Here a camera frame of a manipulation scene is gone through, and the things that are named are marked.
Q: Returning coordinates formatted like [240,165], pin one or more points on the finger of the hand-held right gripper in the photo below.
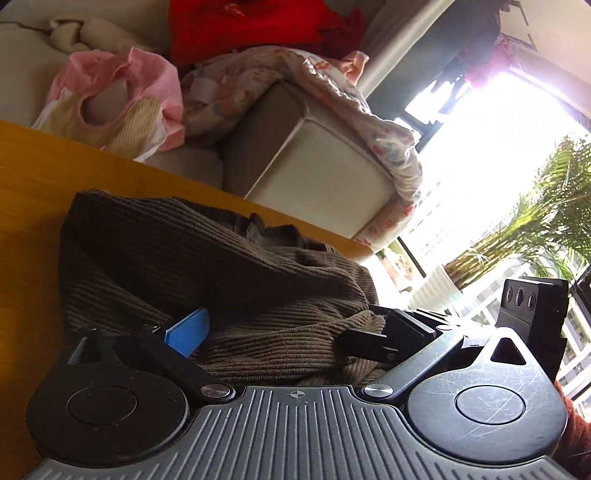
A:
[367,347]
[376,310]

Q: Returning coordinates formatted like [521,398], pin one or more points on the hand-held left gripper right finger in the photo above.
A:
[415,330]

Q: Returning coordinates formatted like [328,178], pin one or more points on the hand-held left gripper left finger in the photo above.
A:
[189,333]

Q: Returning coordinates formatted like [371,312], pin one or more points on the person's right forearm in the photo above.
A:
[577,434]

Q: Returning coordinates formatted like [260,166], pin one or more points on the hanging red clothes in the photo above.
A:
[485,64]

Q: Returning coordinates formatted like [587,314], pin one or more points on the white ribbed plant pot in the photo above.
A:
[436,288]

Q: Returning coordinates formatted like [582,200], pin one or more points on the palm plant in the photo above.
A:
[540,207]

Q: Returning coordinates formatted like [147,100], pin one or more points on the grey sofa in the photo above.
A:
[314,170]

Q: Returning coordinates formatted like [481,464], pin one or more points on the floral blanket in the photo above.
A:
[332,87]

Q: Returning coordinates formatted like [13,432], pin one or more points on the pink garment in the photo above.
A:
[152,87]

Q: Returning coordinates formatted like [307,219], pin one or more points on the grey curtain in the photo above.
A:
[397,41]

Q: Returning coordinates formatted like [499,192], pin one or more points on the red garment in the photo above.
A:
[249,27]

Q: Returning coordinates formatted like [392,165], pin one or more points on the beige cloth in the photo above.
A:
[78,32]

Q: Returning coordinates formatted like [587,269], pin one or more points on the black window frame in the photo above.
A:
[425,120]

